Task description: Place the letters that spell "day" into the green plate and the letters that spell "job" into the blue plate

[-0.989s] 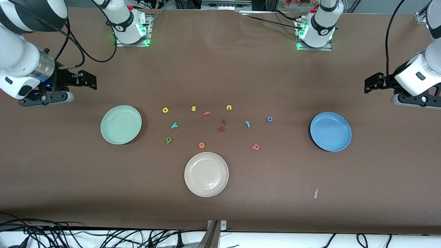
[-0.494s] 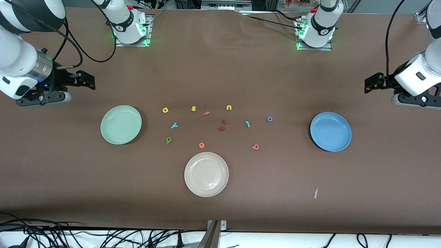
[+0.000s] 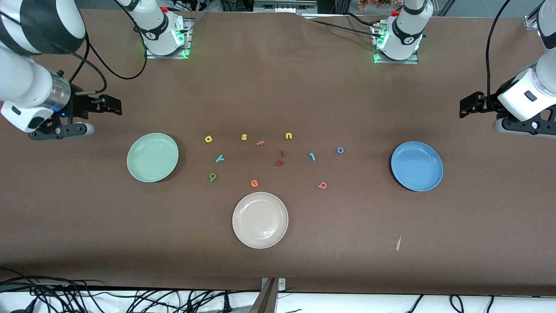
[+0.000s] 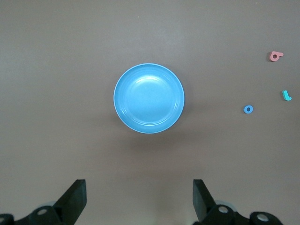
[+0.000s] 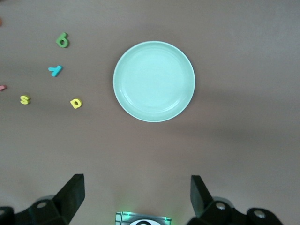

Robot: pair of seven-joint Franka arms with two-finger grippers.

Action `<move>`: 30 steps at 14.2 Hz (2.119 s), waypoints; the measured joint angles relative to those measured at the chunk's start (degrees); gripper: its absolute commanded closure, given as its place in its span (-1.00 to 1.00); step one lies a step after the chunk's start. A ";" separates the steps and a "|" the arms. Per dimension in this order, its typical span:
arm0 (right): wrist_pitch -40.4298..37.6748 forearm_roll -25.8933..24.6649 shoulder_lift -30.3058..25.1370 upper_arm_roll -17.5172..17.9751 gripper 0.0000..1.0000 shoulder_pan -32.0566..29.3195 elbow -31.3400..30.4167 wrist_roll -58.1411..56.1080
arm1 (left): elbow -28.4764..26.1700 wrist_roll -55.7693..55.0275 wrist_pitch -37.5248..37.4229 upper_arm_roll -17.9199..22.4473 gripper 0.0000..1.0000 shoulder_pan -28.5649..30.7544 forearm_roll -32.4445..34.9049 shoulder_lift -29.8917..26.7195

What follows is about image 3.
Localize grey aluminium profile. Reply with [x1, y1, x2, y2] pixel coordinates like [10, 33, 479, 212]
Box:
[249, 278, 279, 313]

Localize orange artificial flowers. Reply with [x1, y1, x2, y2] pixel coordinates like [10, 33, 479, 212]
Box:
[357, 0, 402, 11]

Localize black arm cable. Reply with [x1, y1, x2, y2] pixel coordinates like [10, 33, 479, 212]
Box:
[65, 0, 148, 95]
[486, 0, 513, 111]

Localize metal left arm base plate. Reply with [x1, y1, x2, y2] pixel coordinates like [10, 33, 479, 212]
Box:
[373, 21, 420, 65]

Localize beige plate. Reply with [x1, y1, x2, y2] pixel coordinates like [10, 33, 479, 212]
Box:
[232, 192, 289, 249]

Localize small metal bracket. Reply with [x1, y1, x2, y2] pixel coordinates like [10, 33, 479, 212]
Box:
[261, 277, 287, 292]

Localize black cable on table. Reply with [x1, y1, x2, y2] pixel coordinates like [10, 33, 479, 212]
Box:
[300, 12, 384, 38]

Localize silver metal box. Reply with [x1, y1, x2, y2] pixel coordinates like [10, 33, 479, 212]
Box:
[253, 0, 318, 14]

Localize blue plate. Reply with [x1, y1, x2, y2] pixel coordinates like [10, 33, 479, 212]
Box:
[391, 141, 444, 192]

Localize green plate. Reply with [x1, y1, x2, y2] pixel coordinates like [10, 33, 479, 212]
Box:
[126, 133, 179, 183]

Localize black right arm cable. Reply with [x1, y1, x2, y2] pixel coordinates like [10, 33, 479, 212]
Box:
[65, 0, 148, 95]

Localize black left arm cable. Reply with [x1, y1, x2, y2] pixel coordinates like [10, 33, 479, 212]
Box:
[486, 0, 513, 111]

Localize black cable tangle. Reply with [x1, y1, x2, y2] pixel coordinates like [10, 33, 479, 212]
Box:
[0, 269, 261, 313]

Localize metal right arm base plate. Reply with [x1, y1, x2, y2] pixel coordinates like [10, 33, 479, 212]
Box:
[144, 17, 195, 60]

